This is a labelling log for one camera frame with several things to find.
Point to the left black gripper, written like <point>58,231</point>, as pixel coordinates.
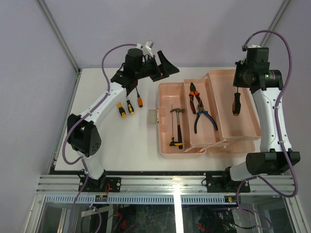
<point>164,64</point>

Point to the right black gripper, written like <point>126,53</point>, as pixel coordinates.
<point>236,82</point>

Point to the long black orange screwdriver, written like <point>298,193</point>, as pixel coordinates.
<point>236,106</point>

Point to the claw hammer black handle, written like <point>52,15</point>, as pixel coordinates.
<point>179,133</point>

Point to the pink plastic tool box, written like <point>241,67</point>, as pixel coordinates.
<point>207,124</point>

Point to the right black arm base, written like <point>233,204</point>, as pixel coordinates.
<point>220,182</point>

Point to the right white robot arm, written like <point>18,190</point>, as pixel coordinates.
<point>276,155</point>

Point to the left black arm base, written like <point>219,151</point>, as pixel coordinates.
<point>105,184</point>

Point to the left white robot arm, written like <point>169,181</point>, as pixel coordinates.
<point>82,129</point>

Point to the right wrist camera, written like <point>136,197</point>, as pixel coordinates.
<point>250,49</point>

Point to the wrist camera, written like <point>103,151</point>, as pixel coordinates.
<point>146,48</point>
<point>250,49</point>

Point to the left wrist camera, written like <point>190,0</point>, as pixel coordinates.
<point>146,48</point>

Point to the orange handled black screwdriver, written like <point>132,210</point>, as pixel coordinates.
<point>140,102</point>

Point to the right aluminium frame post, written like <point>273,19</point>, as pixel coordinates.
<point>274,23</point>

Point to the aluminium frame post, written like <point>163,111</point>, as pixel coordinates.
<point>58,35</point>
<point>274,23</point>

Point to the left aluminium frame post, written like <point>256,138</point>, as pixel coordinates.
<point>58,35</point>

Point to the aluminium mounting rail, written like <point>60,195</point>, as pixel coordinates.
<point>67,184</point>

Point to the slotted cable duct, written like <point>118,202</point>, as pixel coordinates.
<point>138,199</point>

